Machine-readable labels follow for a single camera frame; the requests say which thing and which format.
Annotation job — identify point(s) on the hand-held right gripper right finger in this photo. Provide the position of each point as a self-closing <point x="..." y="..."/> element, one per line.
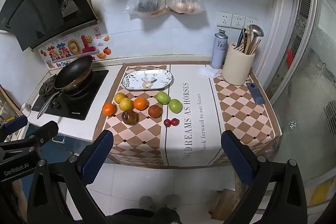
<point x="236" y="155"/>

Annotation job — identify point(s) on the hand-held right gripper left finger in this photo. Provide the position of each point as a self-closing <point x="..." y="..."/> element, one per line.
<point x="98" y="154"/>

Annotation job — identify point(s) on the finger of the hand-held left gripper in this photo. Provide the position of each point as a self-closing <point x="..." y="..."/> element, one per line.
<point x="46" y="132"/>
<point x="15" y="123"/>

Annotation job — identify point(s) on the brown apple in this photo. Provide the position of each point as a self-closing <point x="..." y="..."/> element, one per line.
<point x="130" y="117"/>

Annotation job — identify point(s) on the yellow citrus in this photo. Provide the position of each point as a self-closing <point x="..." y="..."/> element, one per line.
<point x="126" y="104"/>
<point x="118" y="96"/>

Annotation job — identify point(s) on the dark red orange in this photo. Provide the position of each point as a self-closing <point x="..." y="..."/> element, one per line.
<point x="155" y="111"/>

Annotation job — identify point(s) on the green apple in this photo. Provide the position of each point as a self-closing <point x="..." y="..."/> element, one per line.
<point x="162" y="98"/>
<point x="175" y="106"/>

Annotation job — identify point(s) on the floral oval plate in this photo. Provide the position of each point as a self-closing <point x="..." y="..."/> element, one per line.
<point x="147" y="79"/>

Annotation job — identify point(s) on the white mug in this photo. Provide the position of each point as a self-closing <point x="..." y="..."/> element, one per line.
<point x="26" y="109"/>

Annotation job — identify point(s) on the checkered tablecloth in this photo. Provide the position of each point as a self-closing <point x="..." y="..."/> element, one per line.
<point x="236" y="113"/>

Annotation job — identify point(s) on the wooden block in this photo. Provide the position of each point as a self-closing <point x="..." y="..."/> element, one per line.
<point x="225" y="204"/>

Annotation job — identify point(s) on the black gas stove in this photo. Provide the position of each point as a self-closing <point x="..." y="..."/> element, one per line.
<point x="92" y="98"/>

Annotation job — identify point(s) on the black frying pan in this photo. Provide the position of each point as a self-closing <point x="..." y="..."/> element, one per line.
<point x="73" y="74"/>

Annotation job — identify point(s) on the blue smartphone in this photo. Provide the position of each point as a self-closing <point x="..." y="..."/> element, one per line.
<point x="256" y="93"/>

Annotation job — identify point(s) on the dark fuzzy clothing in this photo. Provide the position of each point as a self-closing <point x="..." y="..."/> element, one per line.
<point x="144" y="217"/>

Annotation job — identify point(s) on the white tissue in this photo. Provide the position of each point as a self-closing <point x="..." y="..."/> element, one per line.
<point x="208" y="71"/>

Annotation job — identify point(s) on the gold ingot sticker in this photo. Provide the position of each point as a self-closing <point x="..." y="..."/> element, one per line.
<point x="101" y="56"/>

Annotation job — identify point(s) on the tangerine sticker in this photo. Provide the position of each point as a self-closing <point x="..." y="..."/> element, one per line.
<point x="106" y="50"/>

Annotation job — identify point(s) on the glass sliding door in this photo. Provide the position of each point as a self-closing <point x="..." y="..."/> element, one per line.
<point x="307" y="82"/>

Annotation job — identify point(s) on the grey spray can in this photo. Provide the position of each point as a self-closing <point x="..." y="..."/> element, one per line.
<point x="218" y="52"/>

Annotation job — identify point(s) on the red seal sticker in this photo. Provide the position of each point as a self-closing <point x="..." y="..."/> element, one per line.
<point x="97" y="33"/>

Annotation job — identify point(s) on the orange wedge sticker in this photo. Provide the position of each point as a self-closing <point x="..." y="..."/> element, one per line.
<point x="106" y="38"/>

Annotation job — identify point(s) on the bundle of chopsticks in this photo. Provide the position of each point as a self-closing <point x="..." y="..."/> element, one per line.
<point x="242" y="41"/>

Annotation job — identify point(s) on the black range hood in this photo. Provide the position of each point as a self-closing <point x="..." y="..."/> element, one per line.
<point x="39" y="3"/>

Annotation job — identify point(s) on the metal ladle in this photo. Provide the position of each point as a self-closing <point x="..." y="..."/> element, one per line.
<point x="256" y="31"/>

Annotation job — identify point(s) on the colourful wall sticker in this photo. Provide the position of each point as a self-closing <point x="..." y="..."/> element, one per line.
<point x="68" y="49"/>

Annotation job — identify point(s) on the white wall outlet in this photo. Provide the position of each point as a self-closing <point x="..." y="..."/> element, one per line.
<point x="238" y="21"/>
<point x="224" y="19"/>
<point x="250" y="22"/>

